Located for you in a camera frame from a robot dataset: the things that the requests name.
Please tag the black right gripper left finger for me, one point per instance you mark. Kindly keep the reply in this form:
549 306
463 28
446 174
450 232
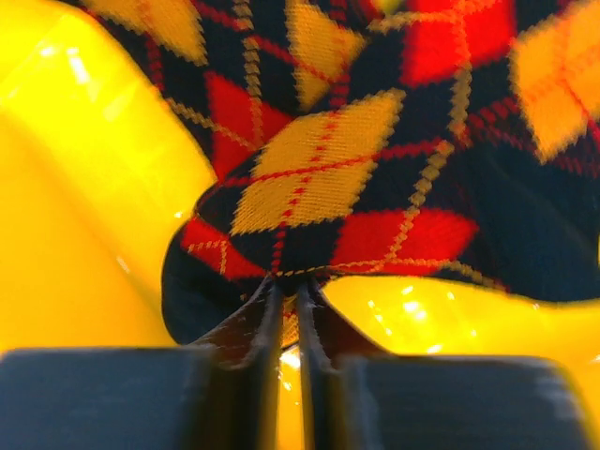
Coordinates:
219 392

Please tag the yellow plastic bin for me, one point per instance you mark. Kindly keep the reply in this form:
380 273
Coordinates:
98 174

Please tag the argyle sock red yellow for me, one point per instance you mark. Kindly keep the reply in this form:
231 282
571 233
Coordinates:
327 197

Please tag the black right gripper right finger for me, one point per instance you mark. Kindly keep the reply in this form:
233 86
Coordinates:
358 395

